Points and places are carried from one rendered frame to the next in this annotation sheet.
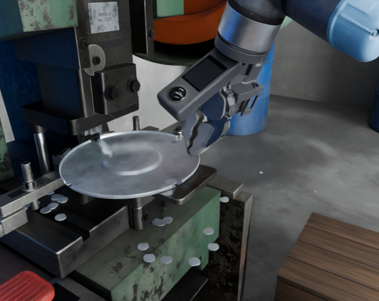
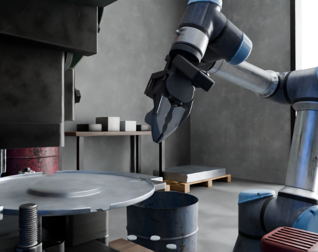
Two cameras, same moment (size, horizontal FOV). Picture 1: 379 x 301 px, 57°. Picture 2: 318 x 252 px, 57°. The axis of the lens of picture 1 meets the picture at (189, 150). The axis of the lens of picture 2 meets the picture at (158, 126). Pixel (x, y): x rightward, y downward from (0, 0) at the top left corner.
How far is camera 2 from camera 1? 0.75 m
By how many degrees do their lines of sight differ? 80
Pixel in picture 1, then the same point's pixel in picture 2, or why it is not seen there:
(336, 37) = (240, 50)
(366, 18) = (249, 43)
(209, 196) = not seen: hidden behind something
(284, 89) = not seen: outside the picture
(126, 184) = (126, 191)
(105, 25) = not seen: hidden behind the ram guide
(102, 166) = (70, 195)
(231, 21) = (200, 37)
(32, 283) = (281, 233)
